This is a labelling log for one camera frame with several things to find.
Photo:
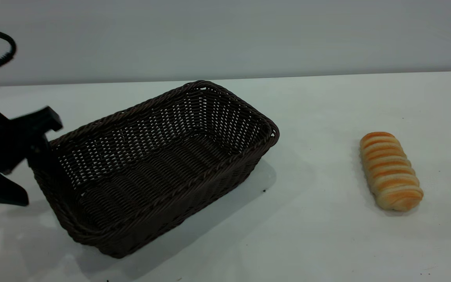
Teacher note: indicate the dark brown wicker basket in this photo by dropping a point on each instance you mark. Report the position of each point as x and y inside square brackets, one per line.
[163, 164]

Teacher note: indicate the oblong bread roll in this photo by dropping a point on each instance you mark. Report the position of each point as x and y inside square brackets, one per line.
[390, 172]

